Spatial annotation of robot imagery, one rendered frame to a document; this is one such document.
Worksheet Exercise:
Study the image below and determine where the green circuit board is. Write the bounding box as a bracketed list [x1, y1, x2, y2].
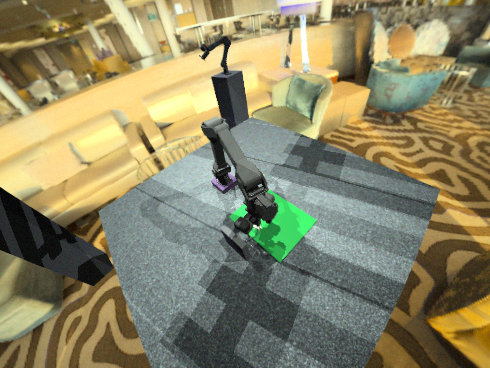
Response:
[229, 190, 316, 263]

